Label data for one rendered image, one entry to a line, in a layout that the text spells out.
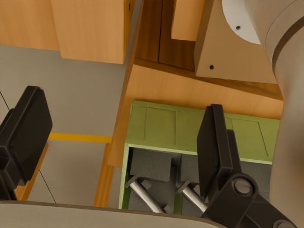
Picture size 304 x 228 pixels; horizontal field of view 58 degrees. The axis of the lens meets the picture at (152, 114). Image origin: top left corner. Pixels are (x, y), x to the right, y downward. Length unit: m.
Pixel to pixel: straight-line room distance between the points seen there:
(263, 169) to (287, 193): 0.75
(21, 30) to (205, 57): 0.39
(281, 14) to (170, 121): 0.51
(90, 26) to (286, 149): 0.43
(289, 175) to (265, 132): 0.61
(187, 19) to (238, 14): 0.14
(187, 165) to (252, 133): 0.23
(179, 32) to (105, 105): 1.45
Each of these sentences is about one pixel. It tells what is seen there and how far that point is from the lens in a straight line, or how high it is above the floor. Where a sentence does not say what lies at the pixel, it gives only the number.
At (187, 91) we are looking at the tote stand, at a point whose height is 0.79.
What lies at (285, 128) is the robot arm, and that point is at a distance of 0.29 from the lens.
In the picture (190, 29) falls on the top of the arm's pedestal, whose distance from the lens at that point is 0.62.
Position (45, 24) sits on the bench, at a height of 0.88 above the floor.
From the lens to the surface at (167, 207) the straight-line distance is 0.91.
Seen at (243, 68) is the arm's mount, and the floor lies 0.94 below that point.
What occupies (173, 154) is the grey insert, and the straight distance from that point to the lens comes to 0.94.
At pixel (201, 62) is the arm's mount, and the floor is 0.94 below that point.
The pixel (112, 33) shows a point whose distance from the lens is 0.58.
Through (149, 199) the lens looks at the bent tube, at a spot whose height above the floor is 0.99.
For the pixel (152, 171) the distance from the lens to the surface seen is 0.91.
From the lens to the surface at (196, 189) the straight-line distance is 0.93.
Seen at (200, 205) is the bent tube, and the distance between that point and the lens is 0.93.
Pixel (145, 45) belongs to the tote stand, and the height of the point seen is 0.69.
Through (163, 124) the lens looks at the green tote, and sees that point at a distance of 0.78.
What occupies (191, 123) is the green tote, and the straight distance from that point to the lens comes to 0.81.
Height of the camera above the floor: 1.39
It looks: 44 degrees down
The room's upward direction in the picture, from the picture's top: 175 degrees counter-clockwise
